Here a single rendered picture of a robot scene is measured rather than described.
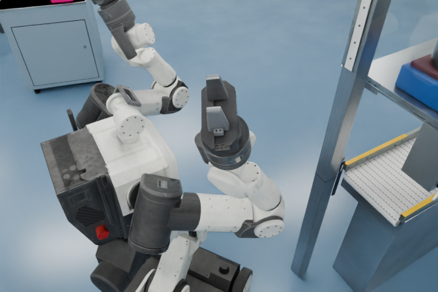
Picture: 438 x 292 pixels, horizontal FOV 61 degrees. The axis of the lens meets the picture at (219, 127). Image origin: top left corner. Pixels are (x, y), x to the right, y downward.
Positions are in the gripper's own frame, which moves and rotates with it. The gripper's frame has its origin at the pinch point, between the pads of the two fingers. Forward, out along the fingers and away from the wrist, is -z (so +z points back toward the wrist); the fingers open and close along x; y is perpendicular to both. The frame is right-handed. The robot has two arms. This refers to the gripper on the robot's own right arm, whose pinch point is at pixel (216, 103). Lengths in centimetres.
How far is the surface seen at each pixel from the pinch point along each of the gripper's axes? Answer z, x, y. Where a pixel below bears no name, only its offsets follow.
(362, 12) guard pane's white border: 34, 45, 37
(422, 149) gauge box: 58, 13, 53
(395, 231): 96, -4, 52
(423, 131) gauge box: 54, 16, 52
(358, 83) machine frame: 55, 35, 38
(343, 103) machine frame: 62, 32, 34
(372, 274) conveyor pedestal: 143, -14, 53
